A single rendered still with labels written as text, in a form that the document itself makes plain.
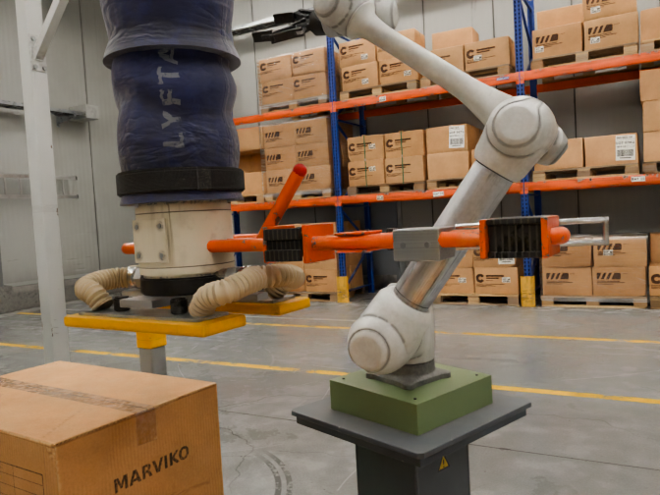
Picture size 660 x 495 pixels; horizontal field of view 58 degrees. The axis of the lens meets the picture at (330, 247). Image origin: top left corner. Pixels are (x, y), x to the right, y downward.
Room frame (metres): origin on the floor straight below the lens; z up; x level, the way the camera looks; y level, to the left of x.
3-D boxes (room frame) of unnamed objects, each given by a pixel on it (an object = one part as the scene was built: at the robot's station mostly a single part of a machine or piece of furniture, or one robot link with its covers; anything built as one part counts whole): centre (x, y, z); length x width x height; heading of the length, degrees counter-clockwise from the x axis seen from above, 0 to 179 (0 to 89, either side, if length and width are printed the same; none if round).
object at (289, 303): (1.16, 0.21, 1.17); 0.34 x 0.10 x 0.05; 58
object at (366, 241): (1.08, 0.03, 1.27); 0.93 x 0.30 x 0.04; 58
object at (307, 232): (0.95, 0.05, 1.27); 0.10 x 0.08 x 0.06; 148
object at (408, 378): (1.71, -0.19, 0.86); 0.22 x 0.18 x 0.06; 38
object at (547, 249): (0.76, -0.25, 1.27); 0.08 x 0.07 x 0.05; 58
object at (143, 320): (1.00, 0.31, 1.17); 0.34 x 0.10 x 0.05; 58
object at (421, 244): (0.84, -0.13, 1.26); 0.07 x 0.07 x 0.04; 58
